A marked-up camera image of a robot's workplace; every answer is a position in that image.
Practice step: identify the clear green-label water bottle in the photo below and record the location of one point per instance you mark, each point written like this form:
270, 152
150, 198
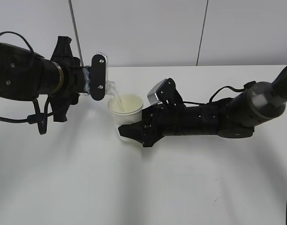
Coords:
111, 86

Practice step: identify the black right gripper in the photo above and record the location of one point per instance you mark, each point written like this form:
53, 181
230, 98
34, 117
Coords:
158, 122

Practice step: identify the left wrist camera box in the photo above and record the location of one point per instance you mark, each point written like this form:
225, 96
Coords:
98, 76

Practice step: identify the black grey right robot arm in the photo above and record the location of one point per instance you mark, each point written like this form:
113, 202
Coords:
255, 104

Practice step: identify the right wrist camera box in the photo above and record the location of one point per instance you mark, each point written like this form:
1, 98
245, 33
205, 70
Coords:
165, 92

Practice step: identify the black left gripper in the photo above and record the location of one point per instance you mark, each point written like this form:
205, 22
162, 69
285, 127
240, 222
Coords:
71, 77

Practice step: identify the white paper cup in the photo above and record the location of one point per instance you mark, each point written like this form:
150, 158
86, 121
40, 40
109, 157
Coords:
125, 109

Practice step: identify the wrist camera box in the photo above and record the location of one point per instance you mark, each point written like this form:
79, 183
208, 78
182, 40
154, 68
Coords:
98, 76
165, 92

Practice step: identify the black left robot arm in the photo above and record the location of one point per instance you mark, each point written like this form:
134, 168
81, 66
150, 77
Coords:
25, 75

